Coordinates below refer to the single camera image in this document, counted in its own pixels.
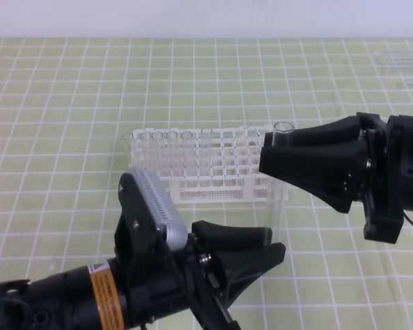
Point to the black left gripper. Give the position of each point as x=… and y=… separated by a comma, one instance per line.
x=156, y=282

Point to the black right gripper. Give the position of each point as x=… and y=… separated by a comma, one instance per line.
x=330, y=162

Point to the clear glass test tube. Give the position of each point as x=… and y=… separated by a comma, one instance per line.
x=276, y=189

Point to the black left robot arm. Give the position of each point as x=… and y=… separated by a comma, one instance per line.
x=87, y=297

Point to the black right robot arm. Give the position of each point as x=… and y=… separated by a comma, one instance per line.
x=357, y=158

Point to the white plastic test tube rack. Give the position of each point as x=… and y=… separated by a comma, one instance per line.
x=234, y=176

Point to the clear test tube in rack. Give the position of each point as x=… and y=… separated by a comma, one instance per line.
x=173, y=148
x=127, y=139
x=146, y=142
x=205, y=137
x=189, y=153
x=158, y=151

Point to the green checked tablecloth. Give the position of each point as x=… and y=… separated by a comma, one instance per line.
x=65, y=103

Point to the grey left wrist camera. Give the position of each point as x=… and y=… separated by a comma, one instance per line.
x=164, y=213

